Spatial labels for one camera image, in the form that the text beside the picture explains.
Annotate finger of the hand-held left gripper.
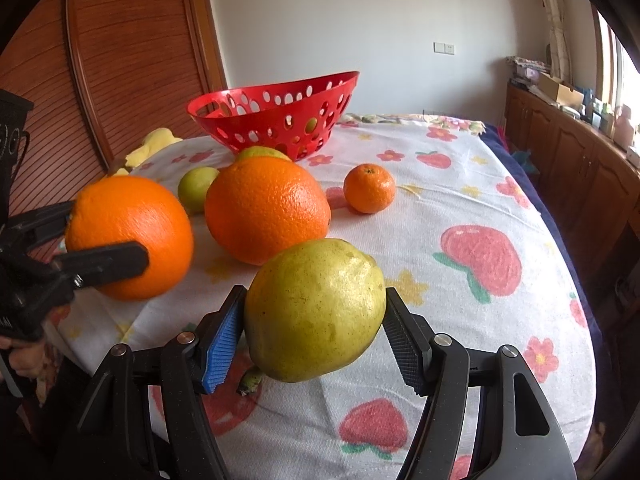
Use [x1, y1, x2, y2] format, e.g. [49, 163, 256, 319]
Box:
[52, 241, 151, 291]
[10, 200, 76, 251]

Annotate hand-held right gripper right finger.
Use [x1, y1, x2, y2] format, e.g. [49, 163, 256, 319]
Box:
[382, 287, 581, 480]

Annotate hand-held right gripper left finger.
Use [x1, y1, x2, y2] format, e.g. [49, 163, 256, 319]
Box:
[65, 285, 248, 480]

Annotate large orange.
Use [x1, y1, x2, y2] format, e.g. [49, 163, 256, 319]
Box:
[65, 175, 195, 302]
[204, 156, 331, 267]

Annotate yellow pear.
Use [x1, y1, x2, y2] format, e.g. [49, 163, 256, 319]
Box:
[244, 239, 387, 383]

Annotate green lemon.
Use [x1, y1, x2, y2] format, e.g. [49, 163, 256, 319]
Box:
[177, 166, 221, 216]

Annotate small mandarin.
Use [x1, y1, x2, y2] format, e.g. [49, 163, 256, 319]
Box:
[343, 163, 397, 214]

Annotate red perforated plastic basket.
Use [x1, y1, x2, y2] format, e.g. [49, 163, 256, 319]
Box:
[187, 71, 361, 162]

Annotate yellow-green round fruit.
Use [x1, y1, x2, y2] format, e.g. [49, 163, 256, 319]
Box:
[235, 146, 293, 163]

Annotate person's left hand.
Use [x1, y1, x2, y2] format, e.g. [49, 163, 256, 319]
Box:
[0, 335, 48, 401]

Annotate yellow plush toy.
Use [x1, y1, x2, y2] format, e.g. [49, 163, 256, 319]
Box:
[107, 128, 183, 177]

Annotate white strawberry print cloth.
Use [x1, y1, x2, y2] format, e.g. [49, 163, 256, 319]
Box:
[57, 120, 596, 480]

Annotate brown wooden wardrobe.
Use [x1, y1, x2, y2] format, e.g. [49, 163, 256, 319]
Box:
[0, 0, 228, 261]

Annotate floral blanket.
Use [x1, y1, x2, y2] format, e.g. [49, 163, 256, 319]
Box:
[340, 112, 488, 136]

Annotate brown wooden cabinet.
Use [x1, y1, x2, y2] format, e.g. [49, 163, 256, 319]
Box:
[505, 82, 640, 281]

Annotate open cardboard box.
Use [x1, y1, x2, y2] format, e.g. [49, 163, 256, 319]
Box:
[537, 72, 585, 107]

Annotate folded cloth pile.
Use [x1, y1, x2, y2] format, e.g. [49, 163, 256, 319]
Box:
[507, 55, 551, 83]

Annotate patterned beige curtain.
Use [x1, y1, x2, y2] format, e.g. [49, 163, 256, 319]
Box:
[530, 0, 573, 81]

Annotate wooden framed window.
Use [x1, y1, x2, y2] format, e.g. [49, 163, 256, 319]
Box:
[592, 5, 640, 126]

